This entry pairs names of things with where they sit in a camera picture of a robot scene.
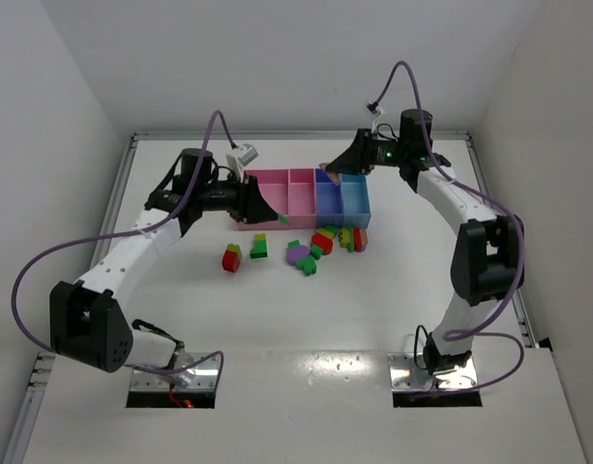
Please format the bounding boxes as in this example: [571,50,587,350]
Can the purple lego brick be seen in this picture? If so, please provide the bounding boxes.
[319,163,341,186]

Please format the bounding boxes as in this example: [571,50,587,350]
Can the green and lime lego stack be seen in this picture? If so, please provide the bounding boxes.
[250,233,268,259]

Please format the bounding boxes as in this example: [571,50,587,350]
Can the lime lego brick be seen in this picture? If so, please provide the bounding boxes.
[226,244,242,255]

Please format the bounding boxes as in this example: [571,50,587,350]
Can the red lego brick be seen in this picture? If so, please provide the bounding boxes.
[222,249,242,274]

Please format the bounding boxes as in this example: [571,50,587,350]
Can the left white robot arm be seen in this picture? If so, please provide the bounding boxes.
[49,144,279,374]

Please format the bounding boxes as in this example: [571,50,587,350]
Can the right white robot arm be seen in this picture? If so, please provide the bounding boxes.
[323,109,523,374]

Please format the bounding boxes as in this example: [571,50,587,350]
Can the large pink bin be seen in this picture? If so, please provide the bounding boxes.
[236,169,289,231]

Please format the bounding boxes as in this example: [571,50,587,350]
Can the purple-blue bin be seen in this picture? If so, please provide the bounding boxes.
[315,169,343,227]

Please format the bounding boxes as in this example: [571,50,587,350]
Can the small pink bin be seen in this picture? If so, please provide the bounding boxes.
[288,168,316,229]

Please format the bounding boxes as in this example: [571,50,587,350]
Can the light blue bin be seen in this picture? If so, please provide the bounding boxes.
[341,175,371,229]

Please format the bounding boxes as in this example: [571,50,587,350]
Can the purple oval green lego cluster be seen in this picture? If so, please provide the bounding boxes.
[285,240,323,276]

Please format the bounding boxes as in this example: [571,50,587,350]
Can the red oval lime lego cluster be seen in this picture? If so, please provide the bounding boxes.
[311,225,338,255]

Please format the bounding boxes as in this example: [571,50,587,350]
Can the red lime purple lego cluster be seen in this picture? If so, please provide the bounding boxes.
[340,227,369,252]

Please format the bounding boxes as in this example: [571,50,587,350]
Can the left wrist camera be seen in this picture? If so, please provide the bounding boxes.
[225,143,258,181]

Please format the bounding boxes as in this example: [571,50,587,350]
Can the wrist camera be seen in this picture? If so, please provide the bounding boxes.
[365,101,386,132]
[225,143,258,181]

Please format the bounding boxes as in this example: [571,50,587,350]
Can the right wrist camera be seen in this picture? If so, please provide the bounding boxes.
[365,101,386,132]

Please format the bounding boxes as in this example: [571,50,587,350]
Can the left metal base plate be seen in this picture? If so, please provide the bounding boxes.
[126,351,224,410]

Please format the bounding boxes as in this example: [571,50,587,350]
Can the metal base plate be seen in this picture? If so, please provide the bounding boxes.
[126,351,224,410]
[387,352,483,408]

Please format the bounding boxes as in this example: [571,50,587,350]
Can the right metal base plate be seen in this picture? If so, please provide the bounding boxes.
[387,352,483,408]

